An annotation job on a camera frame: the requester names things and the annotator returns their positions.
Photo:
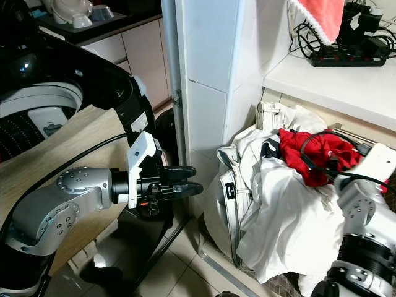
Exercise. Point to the white pot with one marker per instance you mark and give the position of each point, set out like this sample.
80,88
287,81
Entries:
71,9

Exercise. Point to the black washing machine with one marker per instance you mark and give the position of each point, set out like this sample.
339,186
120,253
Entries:
99,80

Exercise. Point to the white tall cabinet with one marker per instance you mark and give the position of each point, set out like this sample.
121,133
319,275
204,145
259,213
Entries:
198,49

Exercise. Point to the white shelf board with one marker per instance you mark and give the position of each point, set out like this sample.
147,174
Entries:
334,86

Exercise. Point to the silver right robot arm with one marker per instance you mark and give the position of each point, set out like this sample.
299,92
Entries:
365,210

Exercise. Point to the red towel with white trim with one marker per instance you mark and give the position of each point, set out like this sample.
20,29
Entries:
322,15

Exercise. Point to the beige cloth sheet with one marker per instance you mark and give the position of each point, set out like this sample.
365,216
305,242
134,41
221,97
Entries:
55,148

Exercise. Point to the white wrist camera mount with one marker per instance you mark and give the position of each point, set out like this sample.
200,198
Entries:
377,164
141,154

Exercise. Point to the white garment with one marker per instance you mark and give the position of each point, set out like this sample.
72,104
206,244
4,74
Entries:
284,229

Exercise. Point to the red garment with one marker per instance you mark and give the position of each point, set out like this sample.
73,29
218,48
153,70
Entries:
297,151

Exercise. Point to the silver door frame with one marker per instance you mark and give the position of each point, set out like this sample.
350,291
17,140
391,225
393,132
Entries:
170,62

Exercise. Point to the beige kitchen cabinets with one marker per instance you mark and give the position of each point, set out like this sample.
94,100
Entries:
142,49

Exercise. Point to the black charger unit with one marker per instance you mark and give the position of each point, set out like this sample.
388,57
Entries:
362,28

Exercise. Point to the white fabric laundry hamper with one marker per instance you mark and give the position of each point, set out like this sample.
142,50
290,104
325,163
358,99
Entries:
226,204

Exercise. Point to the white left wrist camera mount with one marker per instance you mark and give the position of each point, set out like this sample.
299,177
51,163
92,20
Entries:
141,154

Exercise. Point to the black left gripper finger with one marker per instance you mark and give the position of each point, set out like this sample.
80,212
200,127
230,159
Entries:
185,189
180,173

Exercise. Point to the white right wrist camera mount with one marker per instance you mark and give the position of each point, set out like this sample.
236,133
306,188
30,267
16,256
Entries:
377,164

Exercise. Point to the dark blue garment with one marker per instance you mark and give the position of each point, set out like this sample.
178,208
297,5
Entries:
271,147

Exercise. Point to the black power strip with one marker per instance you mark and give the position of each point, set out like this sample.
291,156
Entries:
346,60

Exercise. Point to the clear plastic container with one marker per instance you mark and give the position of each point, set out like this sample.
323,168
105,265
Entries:
102,12

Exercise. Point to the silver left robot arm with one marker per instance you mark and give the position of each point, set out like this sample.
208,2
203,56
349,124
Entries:
49,216

